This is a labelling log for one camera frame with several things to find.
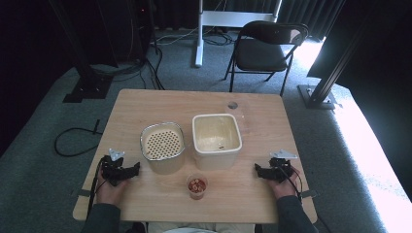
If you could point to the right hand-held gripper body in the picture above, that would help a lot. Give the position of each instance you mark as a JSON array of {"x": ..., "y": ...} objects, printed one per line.
[{"x": 277, "y": 168}]

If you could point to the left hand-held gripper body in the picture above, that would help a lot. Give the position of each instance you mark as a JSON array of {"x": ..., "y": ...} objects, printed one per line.
[{"x": 113, "y": 170}]

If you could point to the person's right hand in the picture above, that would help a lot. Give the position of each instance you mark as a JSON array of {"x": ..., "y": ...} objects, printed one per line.
[{"x": 285, "y": 187}]

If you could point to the person's left hand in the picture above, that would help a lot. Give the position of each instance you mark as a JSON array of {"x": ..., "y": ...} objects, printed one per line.
[{"x": 109, "y": 191}]

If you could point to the container with perforated strainer insert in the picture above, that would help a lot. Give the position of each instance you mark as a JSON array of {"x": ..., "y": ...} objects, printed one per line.
[{"x": 163, "y": 144}]

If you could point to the grey tape strip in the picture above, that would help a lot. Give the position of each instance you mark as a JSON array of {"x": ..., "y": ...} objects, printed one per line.
[
  {"x": 308, "y": 194},
  {"x": 81, "y": 193}
]

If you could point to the white square plastic container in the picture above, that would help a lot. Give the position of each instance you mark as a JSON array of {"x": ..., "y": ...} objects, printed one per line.
[{"x": 216, "y": 132}]

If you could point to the small clear cup red contents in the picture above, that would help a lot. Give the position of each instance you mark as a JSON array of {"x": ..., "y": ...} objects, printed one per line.
[{"x": 197, "y": 186}]

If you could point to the grey table grommet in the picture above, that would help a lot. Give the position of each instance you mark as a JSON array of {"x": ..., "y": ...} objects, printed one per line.
[{"x": 232, "y": 105}]

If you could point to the black metal stand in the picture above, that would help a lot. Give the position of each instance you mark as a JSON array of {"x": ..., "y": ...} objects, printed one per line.
[
  {"x": 85, "y": 81},
  {"x": 320, "y": 93}
]

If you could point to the black folding chair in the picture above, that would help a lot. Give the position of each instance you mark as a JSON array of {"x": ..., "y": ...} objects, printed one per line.
[{"x": 262, "y": 53}]

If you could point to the dark computer tower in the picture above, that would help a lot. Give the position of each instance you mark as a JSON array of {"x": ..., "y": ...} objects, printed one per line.
[{"x": 129, "y": 29}]

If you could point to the white desk frame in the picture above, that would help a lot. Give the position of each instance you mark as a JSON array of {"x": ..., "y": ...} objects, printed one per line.
[{"x": 226, "y": 18}]

